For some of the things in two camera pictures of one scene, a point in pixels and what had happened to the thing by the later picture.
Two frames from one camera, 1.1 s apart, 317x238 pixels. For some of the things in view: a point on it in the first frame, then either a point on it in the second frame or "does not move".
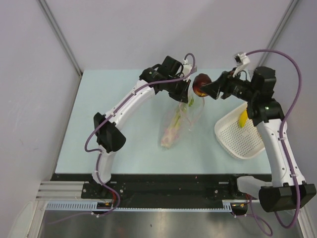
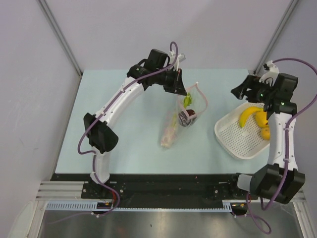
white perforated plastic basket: [242, 143] does not move
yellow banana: [243, 119] does not move
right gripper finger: [213, 88] → [240, 90]
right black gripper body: [236, 87] → [259, 91]
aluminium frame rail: [60, 190] does not move
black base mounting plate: [159, 190] does not move
